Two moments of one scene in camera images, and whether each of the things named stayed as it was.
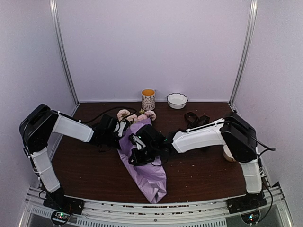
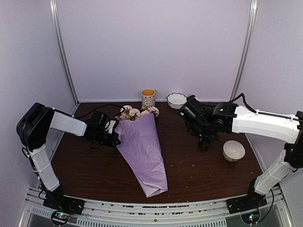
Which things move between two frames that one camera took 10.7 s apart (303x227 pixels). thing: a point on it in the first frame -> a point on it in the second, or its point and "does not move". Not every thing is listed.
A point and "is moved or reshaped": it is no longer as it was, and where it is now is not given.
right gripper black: x=137 y=160 -> x=192 y=129
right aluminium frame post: x=246 y=49 does not move
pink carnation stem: x=147 y=114 -> x=151 y=109
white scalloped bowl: x=177 y=101 does not move
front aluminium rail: x=215 y=214 does not move
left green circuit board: x=60 y=217 does not move
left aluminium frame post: x=53 y=5 does not move
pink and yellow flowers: x=124 y=114 is moved or reshaped
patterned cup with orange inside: x=148 y=99 does not move
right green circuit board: x=251 y=218 does not move
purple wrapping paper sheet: x=151 y=178 is moved or reshaped
